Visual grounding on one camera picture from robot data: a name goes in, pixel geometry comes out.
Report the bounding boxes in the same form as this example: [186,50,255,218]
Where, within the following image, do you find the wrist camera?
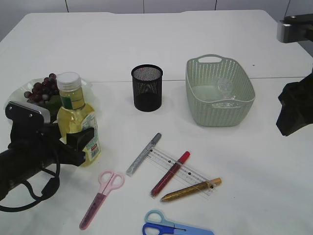
[277,14,313,43]
[5,100,51,127]

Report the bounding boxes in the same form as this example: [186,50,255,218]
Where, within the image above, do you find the gold glitter pen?
[160,178,222,202]

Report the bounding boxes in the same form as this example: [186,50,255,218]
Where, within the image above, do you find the purple artificial grape bunch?
[23,73,60,106]

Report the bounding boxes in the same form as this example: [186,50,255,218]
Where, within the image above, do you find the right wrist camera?
[277,14,313,43]

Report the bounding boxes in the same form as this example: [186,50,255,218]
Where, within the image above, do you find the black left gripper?
[9,124,94,169]

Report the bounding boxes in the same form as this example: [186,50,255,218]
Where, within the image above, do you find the blue scissors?
[142,210,214,235]

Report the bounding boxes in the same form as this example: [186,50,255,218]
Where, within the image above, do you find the yellow oil bottle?
[56,72,101,166]

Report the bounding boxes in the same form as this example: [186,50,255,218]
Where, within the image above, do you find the red glitter pen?
[150,151,190,197]

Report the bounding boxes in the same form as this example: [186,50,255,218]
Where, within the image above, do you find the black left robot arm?
[0,123,95,199]

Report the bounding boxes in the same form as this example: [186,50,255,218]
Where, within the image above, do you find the clear plastic ruler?
[148,148,212,195]

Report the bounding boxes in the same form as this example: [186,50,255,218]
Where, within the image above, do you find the pink scissors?
[79,170,125,231]

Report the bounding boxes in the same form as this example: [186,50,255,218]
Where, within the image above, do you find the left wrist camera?
[5,100,51,127]

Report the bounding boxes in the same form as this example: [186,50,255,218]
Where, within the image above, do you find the green plastic basket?
[185,54,255,127]

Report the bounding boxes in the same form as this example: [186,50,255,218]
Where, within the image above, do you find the clear plastic sheet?
[212,78,240,108]

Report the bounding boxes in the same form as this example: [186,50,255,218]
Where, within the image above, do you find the green wavy glass plate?
[4,77,96,116]

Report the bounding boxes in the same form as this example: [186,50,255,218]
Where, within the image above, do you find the silver glitter pen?
[126,133,161,177]

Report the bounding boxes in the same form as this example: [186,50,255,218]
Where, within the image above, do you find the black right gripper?
[276,73,313,136]

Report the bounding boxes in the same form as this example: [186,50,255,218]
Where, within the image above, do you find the black mesh pen holder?
[131,64,163,112]

